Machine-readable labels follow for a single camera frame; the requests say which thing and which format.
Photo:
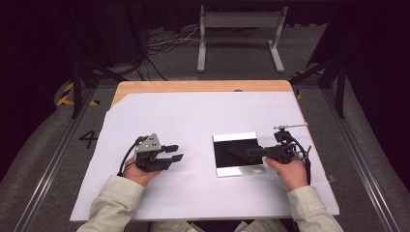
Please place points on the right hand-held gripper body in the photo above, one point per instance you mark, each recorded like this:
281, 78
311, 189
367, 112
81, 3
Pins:
285, 151

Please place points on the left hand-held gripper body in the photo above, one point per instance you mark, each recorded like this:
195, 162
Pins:
148, 154

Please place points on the black piece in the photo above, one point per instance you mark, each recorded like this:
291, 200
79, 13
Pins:
238, 149

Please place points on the black board with white edges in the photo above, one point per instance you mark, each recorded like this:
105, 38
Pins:
222, 154

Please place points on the person's left hand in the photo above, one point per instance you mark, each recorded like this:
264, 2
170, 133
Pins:
138, 175

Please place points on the person's right hand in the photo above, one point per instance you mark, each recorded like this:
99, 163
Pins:
291, 175

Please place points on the large white paper sheet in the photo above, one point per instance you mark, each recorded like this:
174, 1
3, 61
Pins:
193, 112

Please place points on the yellow black hazard tape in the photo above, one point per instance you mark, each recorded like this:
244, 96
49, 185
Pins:
66, 92
299, 95

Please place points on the person's pale clothed legs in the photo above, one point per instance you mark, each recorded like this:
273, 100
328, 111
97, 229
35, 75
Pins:
170, 227

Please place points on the black metal stand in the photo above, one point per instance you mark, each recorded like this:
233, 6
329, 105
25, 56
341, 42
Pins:
76, 83
340, 87

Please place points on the metal floor rail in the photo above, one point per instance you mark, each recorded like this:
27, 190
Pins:
51, 170
364, 167

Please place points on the grey metal stand frame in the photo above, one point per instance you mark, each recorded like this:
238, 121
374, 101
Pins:
240, 20

